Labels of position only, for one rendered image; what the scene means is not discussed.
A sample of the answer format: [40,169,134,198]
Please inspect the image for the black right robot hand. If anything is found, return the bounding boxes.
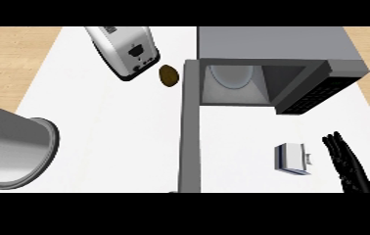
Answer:
[321,131,370,194]

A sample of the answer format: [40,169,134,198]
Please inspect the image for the grey microwave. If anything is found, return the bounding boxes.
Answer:
[195,26,370,116]

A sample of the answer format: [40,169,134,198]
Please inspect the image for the brown potato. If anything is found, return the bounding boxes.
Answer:
[158,64,181,88]

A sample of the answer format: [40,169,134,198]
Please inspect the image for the large silver pot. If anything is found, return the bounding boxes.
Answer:
[0,109,61,191]

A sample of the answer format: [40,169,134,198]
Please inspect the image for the silver toaster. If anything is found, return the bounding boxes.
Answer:
[84,26,162,82]

